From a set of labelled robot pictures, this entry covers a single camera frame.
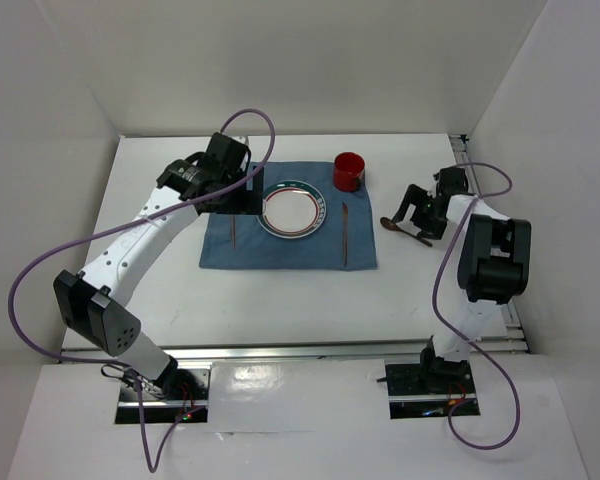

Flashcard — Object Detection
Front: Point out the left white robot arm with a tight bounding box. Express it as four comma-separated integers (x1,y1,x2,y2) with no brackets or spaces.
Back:
53,133,264,399

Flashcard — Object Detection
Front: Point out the aluminium rail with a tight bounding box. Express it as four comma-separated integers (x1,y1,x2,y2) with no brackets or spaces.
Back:
59,339,529,365
449,135,526,342

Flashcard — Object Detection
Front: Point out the red mug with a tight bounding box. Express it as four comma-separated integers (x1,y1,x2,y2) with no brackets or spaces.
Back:
332,152,365,193

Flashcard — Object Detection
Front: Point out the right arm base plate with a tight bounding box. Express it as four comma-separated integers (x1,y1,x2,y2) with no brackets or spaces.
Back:
376,363,480,420

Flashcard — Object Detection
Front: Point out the aluminium right side rail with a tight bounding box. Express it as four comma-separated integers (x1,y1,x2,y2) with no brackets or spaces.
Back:
449,135,526,342

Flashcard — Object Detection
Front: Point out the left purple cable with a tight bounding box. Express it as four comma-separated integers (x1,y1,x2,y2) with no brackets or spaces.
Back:
8,107,277,474

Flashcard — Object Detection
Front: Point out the copper knife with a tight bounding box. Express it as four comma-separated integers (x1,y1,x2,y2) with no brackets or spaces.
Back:
342,202,349,269

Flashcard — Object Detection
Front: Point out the white plate green red rim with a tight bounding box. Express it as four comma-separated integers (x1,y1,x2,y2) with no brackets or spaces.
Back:
257,180,327,240

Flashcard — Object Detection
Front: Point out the blue cloth placemat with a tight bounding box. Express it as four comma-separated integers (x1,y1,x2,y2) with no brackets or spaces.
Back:
199,161,377,271

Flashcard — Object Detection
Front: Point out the aluminium front rail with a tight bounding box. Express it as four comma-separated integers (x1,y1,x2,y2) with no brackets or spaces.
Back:
59,339,529,365

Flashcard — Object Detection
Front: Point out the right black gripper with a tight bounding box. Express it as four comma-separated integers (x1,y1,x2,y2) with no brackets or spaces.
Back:
392,184,447,241

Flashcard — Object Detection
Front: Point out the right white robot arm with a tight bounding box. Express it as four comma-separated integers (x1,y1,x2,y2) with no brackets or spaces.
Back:
390,167,532,393

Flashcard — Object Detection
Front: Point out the copper fork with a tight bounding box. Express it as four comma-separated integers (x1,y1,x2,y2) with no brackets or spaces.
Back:
230,215,236,251

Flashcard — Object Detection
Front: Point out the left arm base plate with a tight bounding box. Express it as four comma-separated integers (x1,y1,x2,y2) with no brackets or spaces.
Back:
101,362,211,425

